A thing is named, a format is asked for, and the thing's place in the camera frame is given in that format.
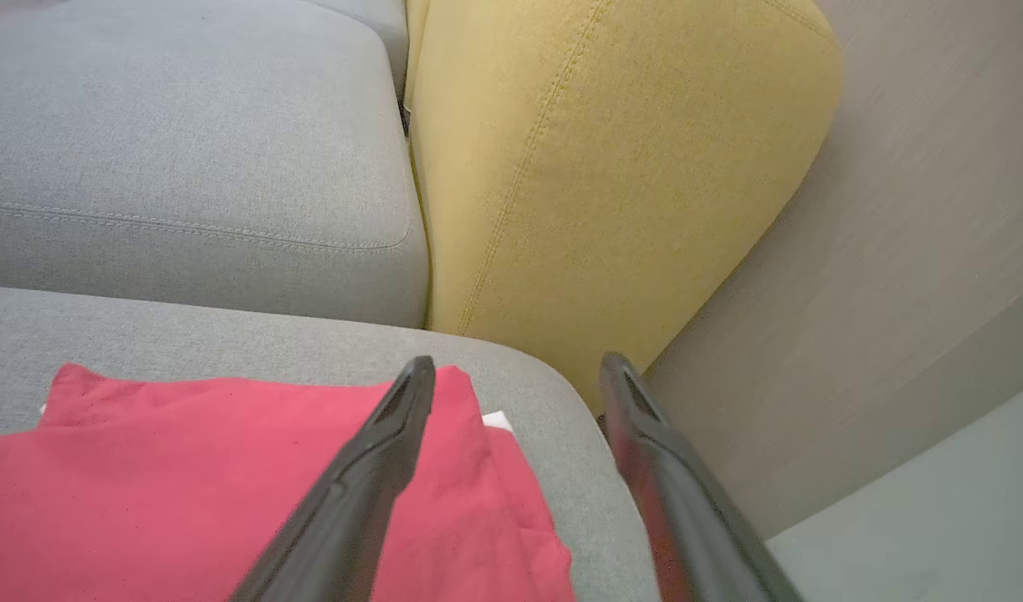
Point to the large grey sofa seat cushion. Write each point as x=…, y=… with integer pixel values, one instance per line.
x=185, y=125

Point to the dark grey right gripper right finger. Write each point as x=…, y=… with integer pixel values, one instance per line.
x=687, y=518

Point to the grey fabric sofa ottoman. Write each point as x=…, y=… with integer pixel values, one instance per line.
x=227, y=343

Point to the wide yellow sofa back cushion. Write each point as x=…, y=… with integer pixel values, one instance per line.
x=603, y=167

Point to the red garment with white band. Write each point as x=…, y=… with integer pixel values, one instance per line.
x=143, y=502

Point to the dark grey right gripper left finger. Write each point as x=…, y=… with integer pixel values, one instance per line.
x=352, y=502

